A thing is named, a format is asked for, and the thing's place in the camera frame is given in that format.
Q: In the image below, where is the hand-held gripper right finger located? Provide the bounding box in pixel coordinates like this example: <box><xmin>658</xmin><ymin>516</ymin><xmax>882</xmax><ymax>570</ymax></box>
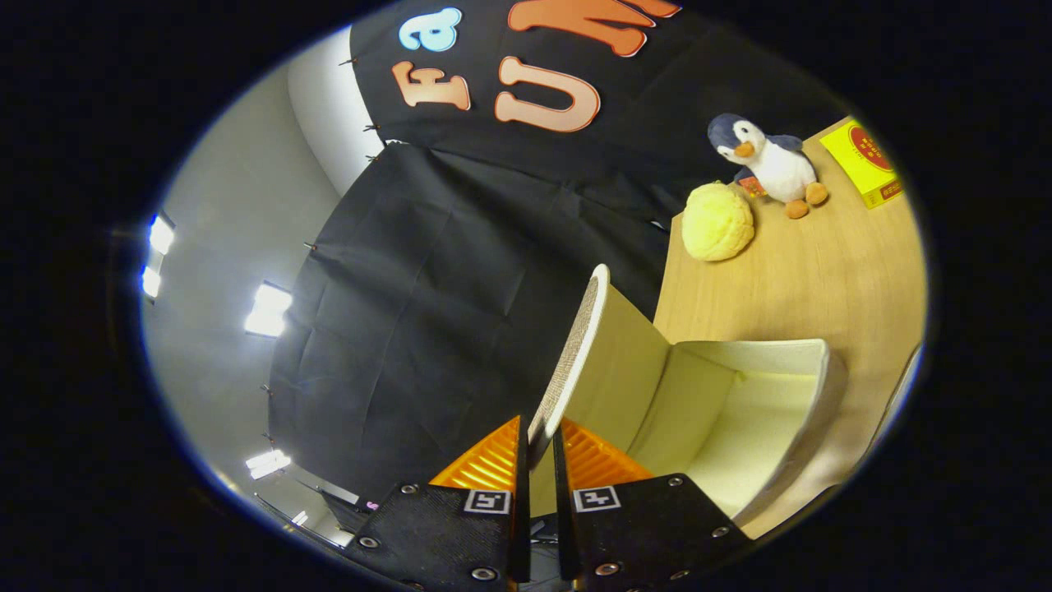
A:
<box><xmin>552</xmin><ymin>418</ymin><xmax>753</xmax><ymax>592</ymax></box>

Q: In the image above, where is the yellow plush ball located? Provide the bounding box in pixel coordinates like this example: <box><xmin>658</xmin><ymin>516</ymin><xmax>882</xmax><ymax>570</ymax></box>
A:
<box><xmin>682</xmin><ymin>182</ymin><xmax>755</xmax><ymax>262</ymax></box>

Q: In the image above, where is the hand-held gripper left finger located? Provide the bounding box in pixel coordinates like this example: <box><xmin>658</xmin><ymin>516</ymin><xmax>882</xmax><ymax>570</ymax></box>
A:
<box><xmin>345</xmin><ymin>415</ymin><xmax>531</xmax><ymax>589</ymax></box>

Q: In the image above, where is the yellow book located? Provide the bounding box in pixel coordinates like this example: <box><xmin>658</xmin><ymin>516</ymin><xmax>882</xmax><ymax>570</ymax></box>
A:
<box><xmin>819</xmin><ymin>119</ymin><xmax>905</xmax><ymax>210</ymax></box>

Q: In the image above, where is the penguin plush toy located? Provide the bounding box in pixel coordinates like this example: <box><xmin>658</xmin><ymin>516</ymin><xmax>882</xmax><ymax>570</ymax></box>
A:
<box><xmin>707</xmin><ymin>113</ymin><xmax>829</xmax><ymax>220</ymax></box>

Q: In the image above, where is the beige fabric storage box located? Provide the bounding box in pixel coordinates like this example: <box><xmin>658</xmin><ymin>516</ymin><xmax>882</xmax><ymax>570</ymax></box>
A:
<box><xmin>526</xmin><ymin>263</ymin><xmax>847</xmax><ymax>527</ymax></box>

